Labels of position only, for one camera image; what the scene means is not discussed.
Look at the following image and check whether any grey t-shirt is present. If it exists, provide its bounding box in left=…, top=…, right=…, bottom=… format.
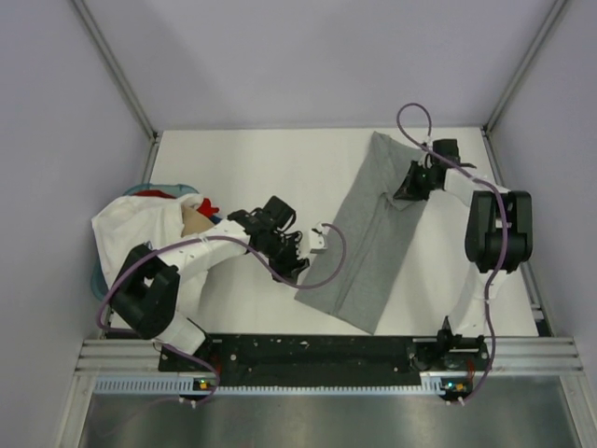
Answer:
left=295, top=132, right=427, bottom=334

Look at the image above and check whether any purple cable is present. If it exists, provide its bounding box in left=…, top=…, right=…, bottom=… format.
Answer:
left=95, top=223, right=347, bottom=407
left=396, top=102, right=512, bottom=406

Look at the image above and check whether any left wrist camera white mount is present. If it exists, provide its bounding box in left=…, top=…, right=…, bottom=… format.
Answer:
left=298, top=223, right=328, bottom=258

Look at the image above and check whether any red t-shirt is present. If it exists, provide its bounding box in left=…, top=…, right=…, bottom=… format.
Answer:
left=133, top=189, right=220, bottom=218

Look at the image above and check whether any right aluminium frame post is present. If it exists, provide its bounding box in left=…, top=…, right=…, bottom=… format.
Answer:
left=481, top=0, right=573, bottom=136

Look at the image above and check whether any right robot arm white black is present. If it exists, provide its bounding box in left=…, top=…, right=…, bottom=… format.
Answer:
left=394, top=139, right=533, bottom=370

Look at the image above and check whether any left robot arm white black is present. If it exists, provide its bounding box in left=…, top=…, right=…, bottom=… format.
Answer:
left=110, top=196, right=310, bottom=371

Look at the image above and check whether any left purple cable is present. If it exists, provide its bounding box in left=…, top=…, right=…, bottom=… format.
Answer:
left=95, top=223, right=347, bottom=407

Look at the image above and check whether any aluminium frame post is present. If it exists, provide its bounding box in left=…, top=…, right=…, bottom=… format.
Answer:
left=68, top=0, right=158, bottom=142
left=481, top=0, right=573, bottom=136

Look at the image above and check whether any white t-shirt with flower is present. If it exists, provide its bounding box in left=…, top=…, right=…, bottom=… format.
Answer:
left=91, top=193, right=208, bottom=287

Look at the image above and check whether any grey slotted cable duct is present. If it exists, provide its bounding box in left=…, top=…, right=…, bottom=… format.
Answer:
left=93, top=377, right=467, bottom=398

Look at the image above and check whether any teal plastic basket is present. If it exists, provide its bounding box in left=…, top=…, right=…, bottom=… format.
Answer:
left=90, top=183, right=199, bottom=301

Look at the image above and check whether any left aluminium frame post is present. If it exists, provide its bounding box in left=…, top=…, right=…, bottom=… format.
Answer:
left=68, top=0, right=158, bottom=142

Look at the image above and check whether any aluminium frame front rail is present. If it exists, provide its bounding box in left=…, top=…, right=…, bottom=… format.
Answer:
left=75, top=334, right=583, bottom=376

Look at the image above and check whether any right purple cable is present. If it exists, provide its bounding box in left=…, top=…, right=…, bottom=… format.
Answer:
left=396, top=102, right=512, bottom=406

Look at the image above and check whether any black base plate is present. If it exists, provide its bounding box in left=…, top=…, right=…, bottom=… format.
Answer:
left=158, top=333, right=491, bottom=386

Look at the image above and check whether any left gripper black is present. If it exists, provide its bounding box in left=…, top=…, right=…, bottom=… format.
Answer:
left=262, top=231, right=310, bottom=285

